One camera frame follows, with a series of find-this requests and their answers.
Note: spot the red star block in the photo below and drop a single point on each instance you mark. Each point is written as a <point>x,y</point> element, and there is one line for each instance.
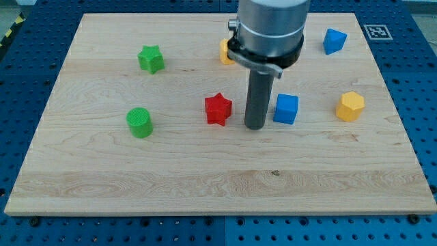
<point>217,109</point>

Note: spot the yellow block behind arm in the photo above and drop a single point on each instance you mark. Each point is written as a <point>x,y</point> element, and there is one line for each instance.
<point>223,49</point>

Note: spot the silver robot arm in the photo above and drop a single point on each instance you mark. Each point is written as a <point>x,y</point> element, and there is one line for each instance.
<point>268,34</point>

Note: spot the blue cube block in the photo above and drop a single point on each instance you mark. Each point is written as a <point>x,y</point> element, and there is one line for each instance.
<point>286,109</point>

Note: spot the green star block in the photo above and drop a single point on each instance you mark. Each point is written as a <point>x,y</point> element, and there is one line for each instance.
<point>151,59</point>

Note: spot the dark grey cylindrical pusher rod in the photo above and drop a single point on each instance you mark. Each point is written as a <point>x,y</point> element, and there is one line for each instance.
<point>257,100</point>

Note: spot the green cylinder block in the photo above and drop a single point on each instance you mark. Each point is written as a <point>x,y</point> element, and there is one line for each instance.
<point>139,122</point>

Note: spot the yellow hexagon block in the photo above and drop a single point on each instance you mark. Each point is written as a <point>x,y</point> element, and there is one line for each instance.
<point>350,106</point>

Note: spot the blue triangular prism block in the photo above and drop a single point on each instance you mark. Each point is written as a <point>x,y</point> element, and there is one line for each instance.
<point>334,41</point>

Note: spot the wooden board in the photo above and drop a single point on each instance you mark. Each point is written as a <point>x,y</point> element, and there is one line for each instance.
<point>84,161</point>

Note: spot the black white fiducial marker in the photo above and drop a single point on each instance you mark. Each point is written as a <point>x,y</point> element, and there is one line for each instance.
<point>377,32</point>

